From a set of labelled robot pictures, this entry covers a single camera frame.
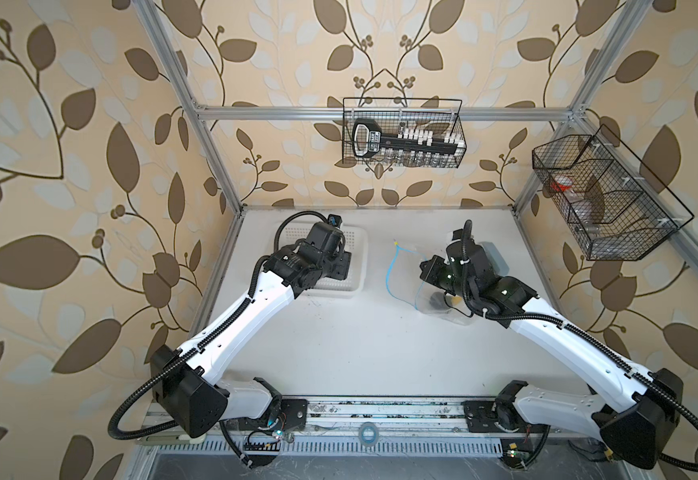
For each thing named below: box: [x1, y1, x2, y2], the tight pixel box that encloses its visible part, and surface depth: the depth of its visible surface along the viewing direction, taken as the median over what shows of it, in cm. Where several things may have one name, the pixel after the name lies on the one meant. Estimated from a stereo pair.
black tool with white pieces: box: [352, 118, 466, 158], surface depth 84 cm
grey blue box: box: [478, 241, 510, 277], surface depth 101 cm
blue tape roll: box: [358, 422, 379, 447], surface depth 74 cm
